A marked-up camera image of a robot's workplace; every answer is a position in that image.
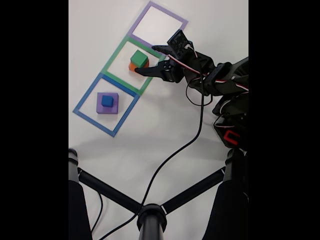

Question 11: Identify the large purple block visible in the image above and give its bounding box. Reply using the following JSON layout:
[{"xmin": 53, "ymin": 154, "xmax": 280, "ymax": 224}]
[{"xmin": 96, "ymin": 92, "xmax": 120, "ymax": 115}]

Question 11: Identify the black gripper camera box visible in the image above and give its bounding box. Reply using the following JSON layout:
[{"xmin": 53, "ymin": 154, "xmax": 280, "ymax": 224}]
[{"xmin": 166, "ymin": 29, "xmax": 195, "ymax": 60}]

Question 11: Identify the small blue block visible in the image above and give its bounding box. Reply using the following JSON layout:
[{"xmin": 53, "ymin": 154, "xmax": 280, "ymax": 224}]
[{"xmin": 101, "ymin": 95, "xmax": 115, "ymax": 108}]

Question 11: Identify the black tripod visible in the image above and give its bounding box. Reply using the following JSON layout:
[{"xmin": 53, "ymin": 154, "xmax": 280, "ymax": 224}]
[{"xmin": 68, "ymin": 147, "xmax": 249, "ymax": 240}]

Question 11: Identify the blue tape square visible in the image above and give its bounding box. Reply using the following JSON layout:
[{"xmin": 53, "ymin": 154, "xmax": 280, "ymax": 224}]
[{"xmin": 72, "ymin": 72, "xmax": 140, "ymax": 138}]

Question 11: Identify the thick black cable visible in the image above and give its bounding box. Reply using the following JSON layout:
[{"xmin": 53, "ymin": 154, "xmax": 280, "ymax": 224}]
[{"xmin": 98, "ymin": 72, "xmax": 205, "ymax": 240}]

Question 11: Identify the orange block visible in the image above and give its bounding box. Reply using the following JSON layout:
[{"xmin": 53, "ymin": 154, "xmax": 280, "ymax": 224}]
[{"xmin": 128, "ymin": 59, "xmax": 150, "ymax": 73}]

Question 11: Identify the thin black cable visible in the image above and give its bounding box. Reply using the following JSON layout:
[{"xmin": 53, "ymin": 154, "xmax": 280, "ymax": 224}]
[{"xmin": 90, "ymin": 192, "xmax": 104, "ymax": 233}]

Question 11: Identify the red table clamp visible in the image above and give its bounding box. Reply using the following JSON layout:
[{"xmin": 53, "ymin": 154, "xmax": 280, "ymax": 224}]
[{"xmin": 223, "ymin": 129, "xmax": 241, "ymax": 146}]

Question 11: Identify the purple tape square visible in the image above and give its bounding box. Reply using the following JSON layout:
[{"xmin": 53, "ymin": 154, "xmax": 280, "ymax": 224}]
[{"xmin": 128, "ymin": 0, "xmax": 189, "ymax": 55}]

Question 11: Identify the green block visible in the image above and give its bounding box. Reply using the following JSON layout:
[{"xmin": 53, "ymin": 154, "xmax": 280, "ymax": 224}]
[{"xmin": 130, "ymin": 49, "xmax": 148, "ymax": 68}]

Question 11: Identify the green tape square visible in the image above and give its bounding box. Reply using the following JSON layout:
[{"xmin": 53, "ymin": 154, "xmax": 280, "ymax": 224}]
[{"xmin": 102, "ymin": 34, "xmax": 163, "ymax": 97}]

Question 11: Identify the red white servo wire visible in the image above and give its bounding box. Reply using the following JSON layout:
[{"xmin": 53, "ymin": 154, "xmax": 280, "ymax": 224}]
[{"xmin": 168, "ymin": 44, "xmax": 249, "ymax": 92}]

